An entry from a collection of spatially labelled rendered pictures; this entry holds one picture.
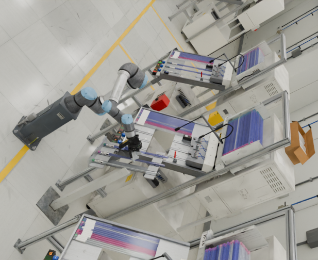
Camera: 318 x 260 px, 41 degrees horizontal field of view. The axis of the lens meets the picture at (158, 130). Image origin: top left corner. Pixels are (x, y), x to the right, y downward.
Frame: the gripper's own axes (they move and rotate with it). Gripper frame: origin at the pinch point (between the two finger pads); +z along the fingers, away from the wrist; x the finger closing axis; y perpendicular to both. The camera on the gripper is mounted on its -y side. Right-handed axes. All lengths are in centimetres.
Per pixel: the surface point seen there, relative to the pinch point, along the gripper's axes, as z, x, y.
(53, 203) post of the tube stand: 39, -3, -79
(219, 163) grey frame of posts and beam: 21, 27, 56
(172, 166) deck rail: 22.8, 25.6, 18.9
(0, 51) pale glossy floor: -72, 73, -137
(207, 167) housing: 26, 28, 46
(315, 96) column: 117, 350, 136
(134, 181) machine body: 37.7, 26.9, -17.1
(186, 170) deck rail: 27.2, 26.1, 29.4
